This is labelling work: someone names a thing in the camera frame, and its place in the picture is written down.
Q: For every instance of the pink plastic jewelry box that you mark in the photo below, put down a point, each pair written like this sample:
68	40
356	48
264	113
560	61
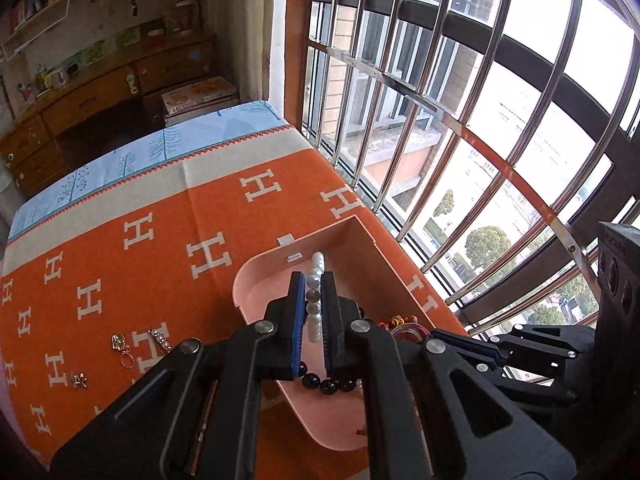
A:
360	260

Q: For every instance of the rhinestone hair clip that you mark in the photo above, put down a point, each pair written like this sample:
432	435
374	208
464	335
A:
160	340

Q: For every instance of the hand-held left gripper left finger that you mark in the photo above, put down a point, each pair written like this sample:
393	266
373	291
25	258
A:
298	305

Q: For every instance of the metal window bars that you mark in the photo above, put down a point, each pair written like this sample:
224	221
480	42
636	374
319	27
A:
380	77

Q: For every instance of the window frame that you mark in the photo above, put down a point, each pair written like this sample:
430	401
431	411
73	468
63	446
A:
295	35

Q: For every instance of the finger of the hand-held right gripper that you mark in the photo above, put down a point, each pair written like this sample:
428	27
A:
540	342
530	385

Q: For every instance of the orange patterned blanket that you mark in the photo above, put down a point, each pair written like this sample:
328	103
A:
200	200

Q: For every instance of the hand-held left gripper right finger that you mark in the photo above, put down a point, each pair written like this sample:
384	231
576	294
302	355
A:
327	320

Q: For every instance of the small white hanging ornament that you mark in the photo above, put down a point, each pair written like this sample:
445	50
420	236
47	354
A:
132	82

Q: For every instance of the beige curtain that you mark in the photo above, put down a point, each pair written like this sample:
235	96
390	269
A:
240	25

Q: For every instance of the light blue tree-print sheet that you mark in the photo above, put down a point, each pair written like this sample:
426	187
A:
150	145

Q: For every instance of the small silver earrings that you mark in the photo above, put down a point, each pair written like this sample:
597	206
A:
79	381

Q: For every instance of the wooden desk with drawers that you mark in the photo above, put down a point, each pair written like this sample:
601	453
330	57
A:
90	100

